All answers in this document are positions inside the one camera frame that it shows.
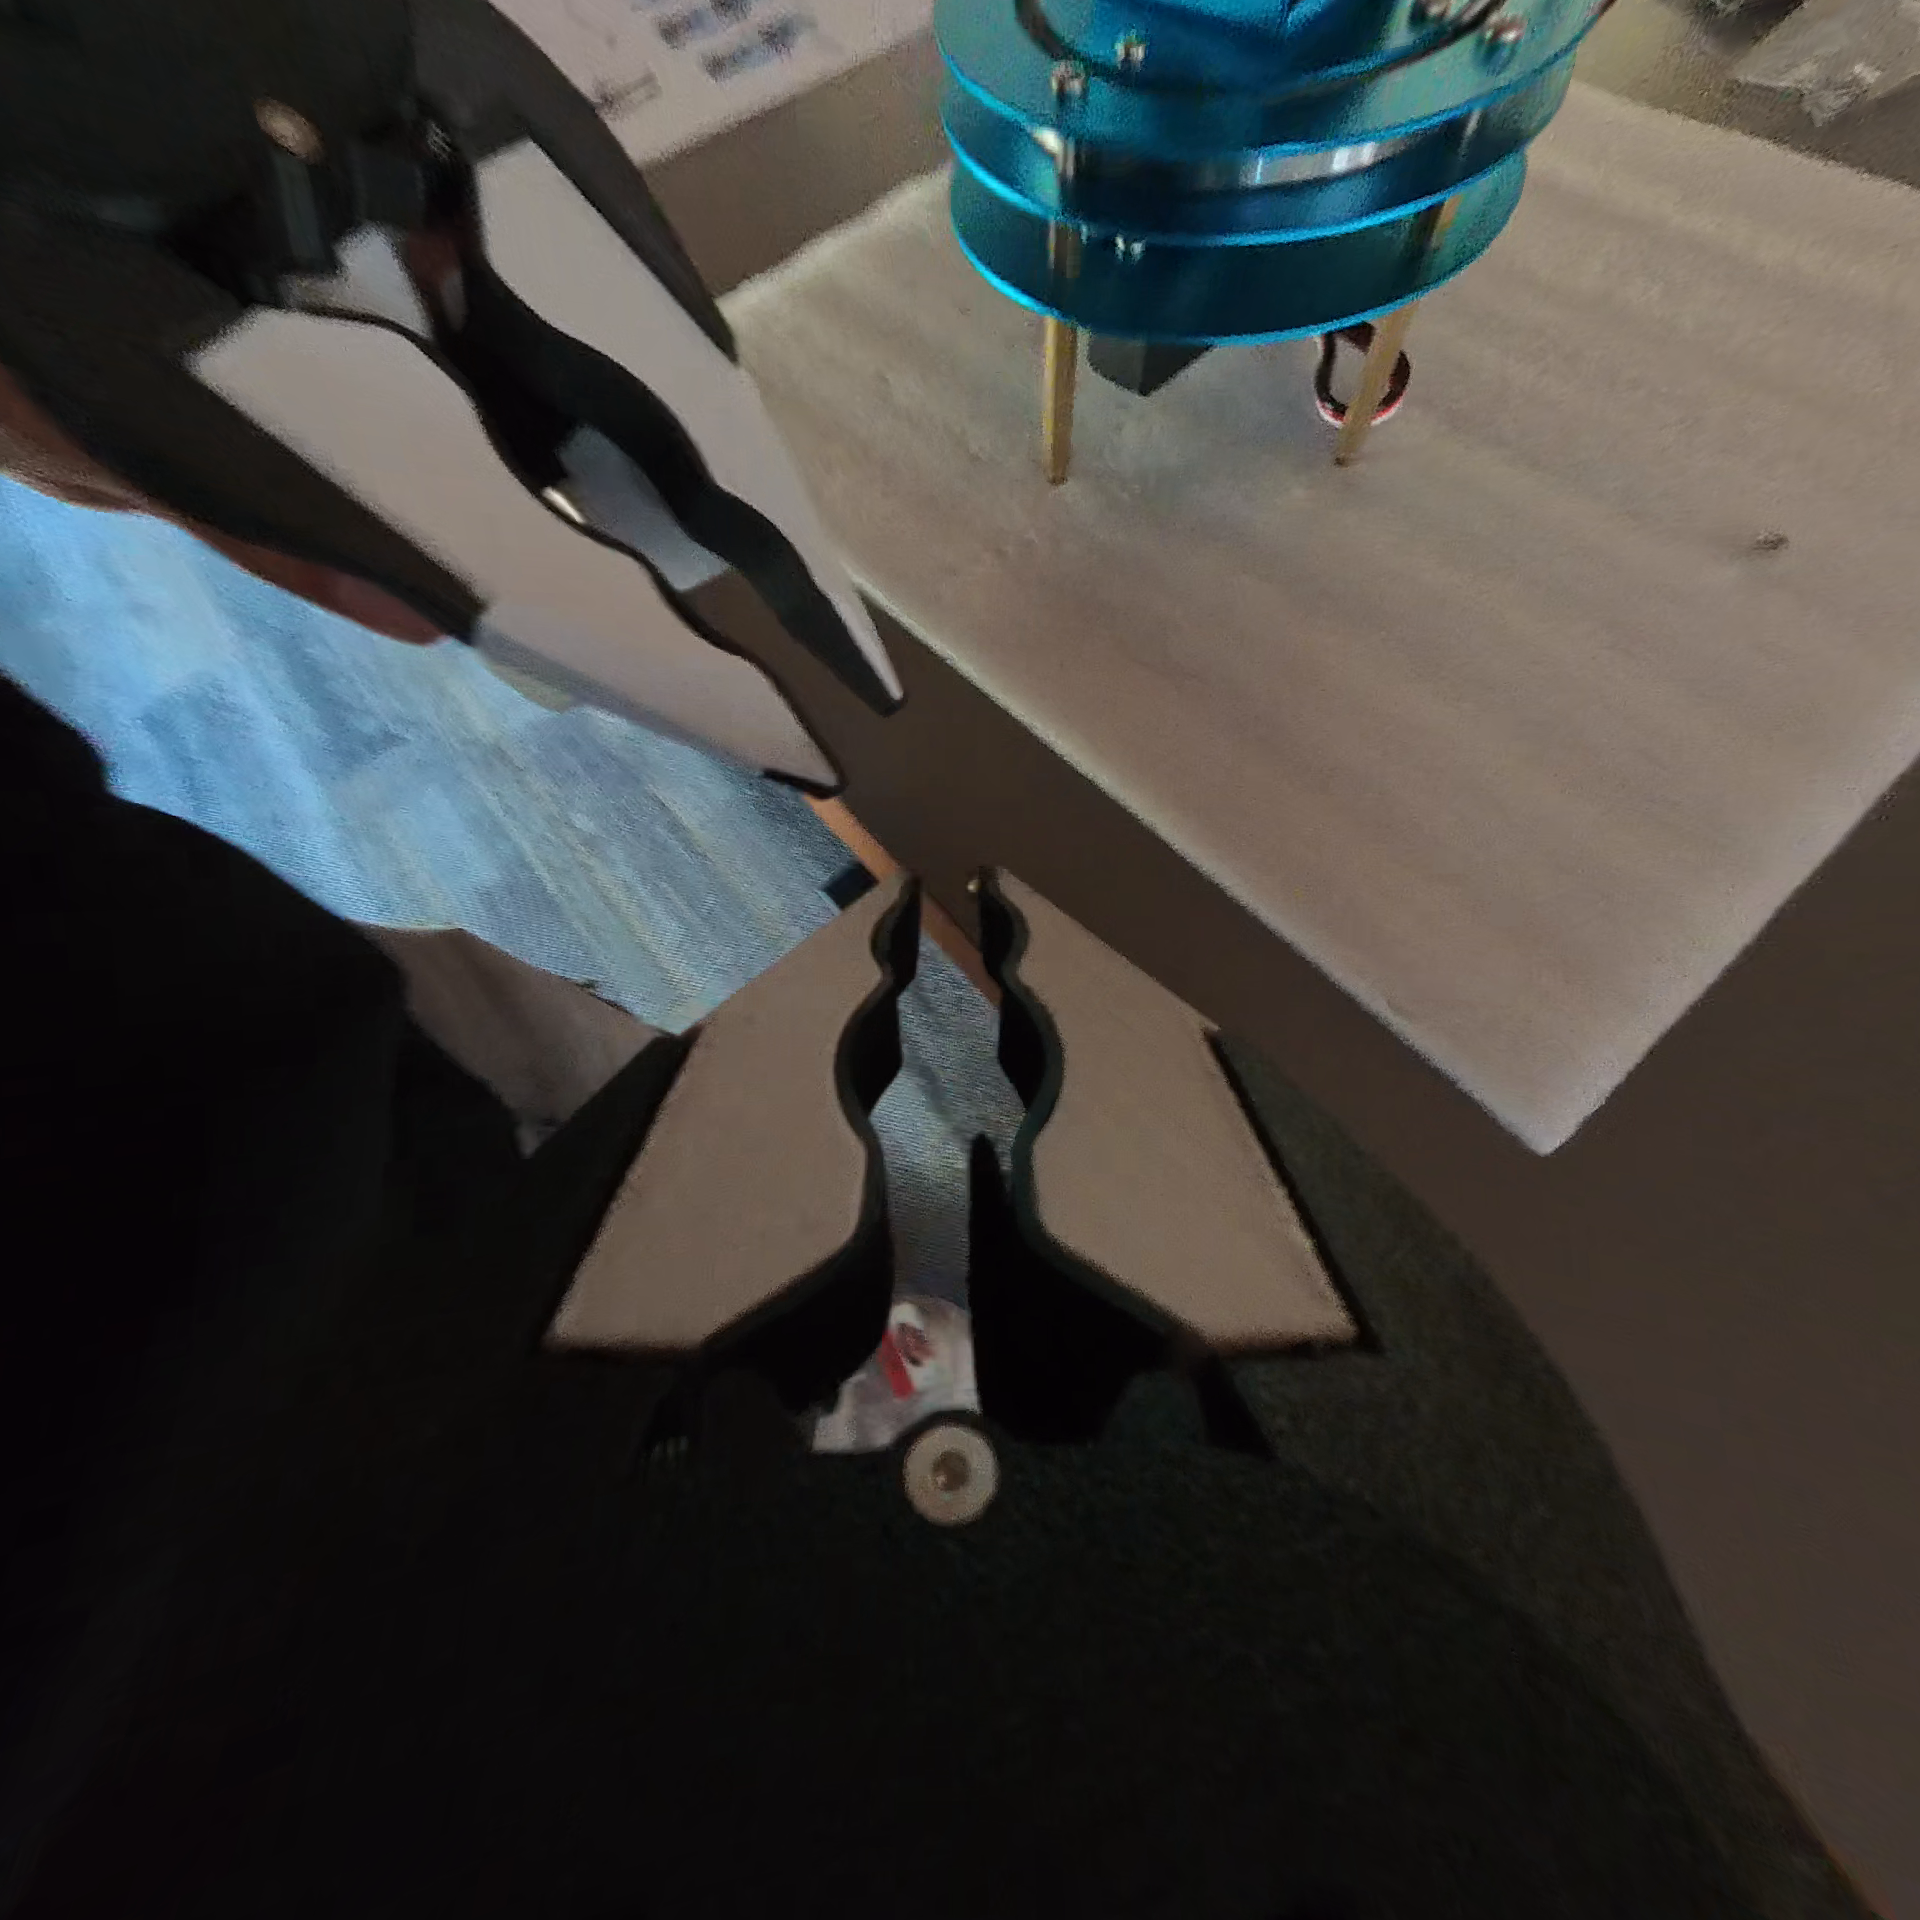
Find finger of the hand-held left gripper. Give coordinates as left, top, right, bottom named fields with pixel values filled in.
left=432, top=139, right=908, bottom=718
left=191, top=306, right=845, bottom=796

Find dark grey desk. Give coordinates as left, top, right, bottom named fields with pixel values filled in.
left=644, top=0, right=1920, bottom=1920

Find white foam sheet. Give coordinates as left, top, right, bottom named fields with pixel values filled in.
left=717, top=82, right=1920, bottom=1157

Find small clear screw bag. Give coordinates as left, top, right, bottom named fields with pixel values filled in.
left=1727, top=0, right=1920, bottom=123

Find blue toy robot arm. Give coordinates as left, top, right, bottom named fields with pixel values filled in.
left=933, top=0, right=1626, bottom=485

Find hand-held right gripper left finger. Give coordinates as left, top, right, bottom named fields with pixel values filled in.
left=546, top=870, right=922, bottom=1357

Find person's white sneaker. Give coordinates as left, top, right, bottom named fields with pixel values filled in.
left=815, top=1296, right=982, bottom=1455

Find person's grey trousers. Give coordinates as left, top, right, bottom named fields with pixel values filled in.
left=362, top=917, right=682, bottom=1163

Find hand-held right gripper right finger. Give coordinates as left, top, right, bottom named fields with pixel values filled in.
left=964, top=866, right=1366, bottom=1357

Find printed instruction sheet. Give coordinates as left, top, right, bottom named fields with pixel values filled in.
left=488, top=0, right=982, bottom=170

